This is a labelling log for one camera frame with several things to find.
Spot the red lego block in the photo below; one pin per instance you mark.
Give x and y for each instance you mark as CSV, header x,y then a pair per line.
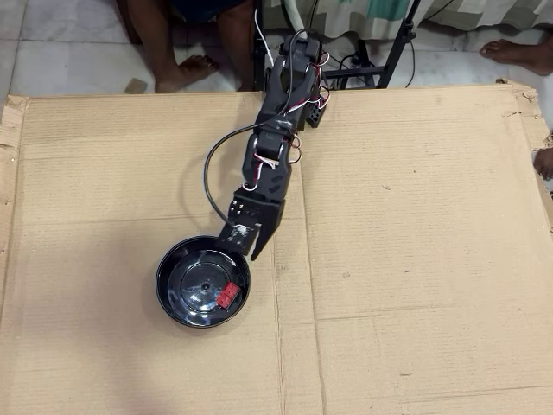
x,y
227,295

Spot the large brown cardboard sheet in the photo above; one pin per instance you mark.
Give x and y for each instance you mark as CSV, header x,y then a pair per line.
x,y
432,216

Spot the bare person leg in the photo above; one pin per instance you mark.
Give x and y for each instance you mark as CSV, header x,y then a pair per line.
x,y
155,43
235,43

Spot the small cardboard scrap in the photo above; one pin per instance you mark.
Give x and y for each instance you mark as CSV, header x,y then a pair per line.
x,y
136,85

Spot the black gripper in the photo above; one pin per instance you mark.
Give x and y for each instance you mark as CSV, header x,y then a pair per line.
x,y
264,216

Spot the patterned bed sheet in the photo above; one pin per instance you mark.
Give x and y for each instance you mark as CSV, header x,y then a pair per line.
x,y
453,13

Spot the bare person foot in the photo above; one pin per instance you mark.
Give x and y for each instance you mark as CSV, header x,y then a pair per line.
x,y
545,164
518,54

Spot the black metal post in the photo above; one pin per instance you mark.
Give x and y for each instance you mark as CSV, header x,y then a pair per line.
x,y
258,65

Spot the black tripod stand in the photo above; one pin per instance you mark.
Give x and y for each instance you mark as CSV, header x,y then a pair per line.
x,y
399,43

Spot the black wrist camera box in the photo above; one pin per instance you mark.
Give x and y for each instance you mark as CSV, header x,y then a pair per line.
x,y
237,238

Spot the black round plastic bowl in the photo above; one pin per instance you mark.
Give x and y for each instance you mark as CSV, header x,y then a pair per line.
x,y
181,302

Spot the white plastic pipe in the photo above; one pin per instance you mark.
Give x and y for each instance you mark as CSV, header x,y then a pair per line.
x,y
295,13

